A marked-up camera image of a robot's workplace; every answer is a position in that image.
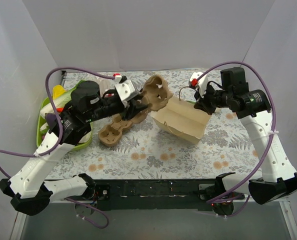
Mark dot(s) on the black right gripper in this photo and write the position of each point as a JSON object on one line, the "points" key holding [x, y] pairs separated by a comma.
{"points": [[206, 99]]}

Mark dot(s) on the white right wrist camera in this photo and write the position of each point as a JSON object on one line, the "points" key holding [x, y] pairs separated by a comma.
{"points": [[198, 81]]}

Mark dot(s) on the brown paper bag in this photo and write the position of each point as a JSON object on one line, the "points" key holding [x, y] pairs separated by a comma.
{"points": [[180, 118]]}

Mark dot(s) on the floral patterned table mat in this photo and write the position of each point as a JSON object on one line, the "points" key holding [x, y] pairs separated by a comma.
{"points": [[147, 152]]}

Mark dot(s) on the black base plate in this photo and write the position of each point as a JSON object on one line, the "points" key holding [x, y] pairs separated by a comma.
{"points": [[151, 194]]}

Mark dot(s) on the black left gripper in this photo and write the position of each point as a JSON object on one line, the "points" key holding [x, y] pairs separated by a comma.
{"points": [[129, 108]]}

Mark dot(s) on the green white bok choy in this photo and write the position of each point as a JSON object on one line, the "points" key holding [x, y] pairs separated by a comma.
{"points": [[191, 102]]}

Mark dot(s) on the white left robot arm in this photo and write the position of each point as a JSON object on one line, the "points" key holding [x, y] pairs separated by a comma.
{"points": [[29, 190]]}

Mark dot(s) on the single brown cup carrier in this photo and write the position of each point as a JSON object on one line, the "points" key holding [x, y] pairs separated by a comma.
{"points": [[155, 93]]}

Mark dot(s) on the green plastic tray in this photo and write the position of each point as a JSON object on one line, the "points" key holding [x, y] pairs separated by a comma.
{"points": [[42, 128]]}

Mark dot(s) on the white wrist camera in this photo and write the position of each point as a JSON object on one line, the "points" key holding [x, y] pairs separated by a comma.
{"points": [[124, 88], [198, 81]]}

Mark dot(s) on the yellow pepper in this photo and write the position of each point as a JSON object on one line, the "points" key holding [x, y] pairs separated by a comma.
{"points": [[57, 91]]}

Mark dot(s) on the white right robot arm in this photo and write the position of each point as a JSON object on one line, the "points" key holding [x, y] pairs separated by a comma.
{"points": [[253, 109]]}

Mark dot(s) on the brown cardboard cup carrier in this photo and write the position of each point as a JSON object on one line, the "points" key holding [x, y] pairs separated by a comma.
{"points": [[111, 134]]}

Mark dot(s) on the large napa cabbage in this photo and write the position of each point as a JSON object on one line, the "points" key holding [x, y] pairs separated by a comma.
{"points": [[59, 102]]}

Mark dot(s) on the red chili pepper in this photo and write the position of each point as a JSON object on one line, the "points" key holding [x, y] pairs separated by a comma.
{"points": [[59, 109]]}

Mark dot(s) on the aluminium frame rail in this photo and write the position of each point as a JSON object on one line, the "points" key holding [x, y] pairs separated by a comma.
{"points": [[151, 217]]}

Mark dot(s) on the purple eggplant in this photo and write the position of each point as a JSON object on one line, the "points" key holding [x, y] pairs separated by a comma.
{"points": [[50, 118]]}

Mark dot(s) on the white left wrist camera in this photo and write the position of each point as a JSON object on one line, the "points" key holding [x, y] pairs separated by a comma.
{"points": [[124, 88]]}

